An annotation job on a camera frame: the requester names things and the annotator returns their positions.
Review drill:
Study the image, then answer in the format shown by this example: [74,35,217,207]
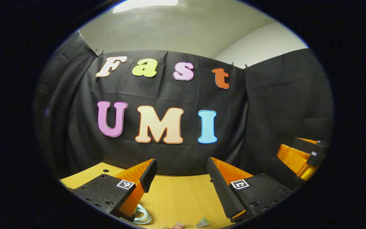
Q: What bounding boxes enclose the light blue suitcase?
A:
[132,204,153,225]

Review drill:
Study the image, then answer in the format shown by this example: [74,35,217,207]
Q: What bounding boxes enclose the black backdrop cloth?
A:
[34,30,334,191]

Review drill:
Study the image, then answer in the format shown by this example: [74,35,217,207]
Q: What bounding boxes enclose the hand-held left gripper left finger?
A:
[66,158,158,222]

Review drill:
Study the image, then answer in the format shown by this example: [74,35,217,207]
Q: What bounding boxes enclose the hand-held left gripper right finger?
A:
[207,156,295,223]

